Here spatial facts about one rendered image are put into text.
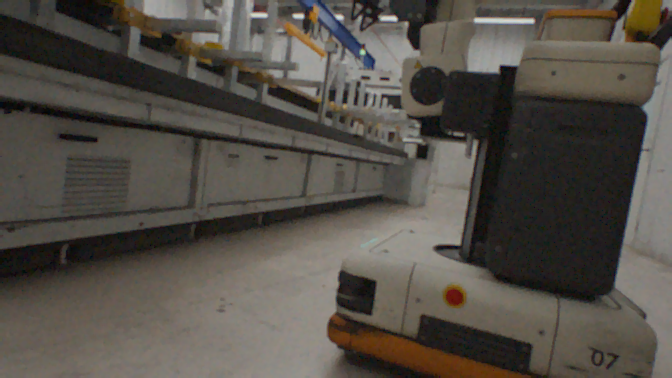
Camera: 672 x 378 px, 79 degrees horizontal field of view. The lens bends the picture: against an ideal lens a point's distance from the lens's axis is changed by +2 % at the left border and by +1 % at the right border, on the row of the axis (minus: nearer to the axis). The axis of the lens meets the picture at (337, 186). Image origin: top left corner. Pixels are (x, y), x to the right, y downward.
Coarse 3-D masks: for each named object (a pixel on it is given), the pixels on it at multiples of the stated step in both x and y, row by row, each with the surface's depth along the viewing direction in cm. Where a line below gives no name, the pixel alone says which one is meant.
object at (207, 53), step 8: (168, 48) 150; (208, 48) 144; (168, 56) 152; (208, 56) 145; (216, 56) 143; (224, 56) 142; (232, 56) 141; (240, 56) 140; (248, 56) 139; (256, 56) 138; (264, 56) 138
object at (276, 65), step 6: (216, 60) 173; (246, 66) 169; (252, 66) 167; (258, 66) 166; (264, 66) 165; (270, 66) 164; (276, 66) 163; (282, 66) 162; (288, 66) 161; (294, 66) 160
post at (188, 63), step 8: (192, 0) 141; (200, 0) 143; (192, 8) 141; (200, 8) 143; (192, 16) 141; (200, 16) 144; (192, 40) 142; (184, 56) 143; (192, 56) 143; (184, 64) 143; (192, 64) 144
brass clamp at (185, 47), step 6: (180, 42) 140; (186, 42) 139; (192, 42) 141; (180, 48) 140; (186, 48) 139; (192, 48) 141; (198, 48) 144; (186, 54) 142; (192, 54) 142; (198, 54) 145; (198, 60) 149; (204, 60) 148; (210, 60) 151
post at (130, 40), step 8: (128, 0) 119; (136, 0) 119; (128, 32) 119; (136, 32) 120; (120, 40) 120; (128, 40) 119; (136, 40) 121; (120, 48) 120; (128, 48) 119; (136, 48) 121
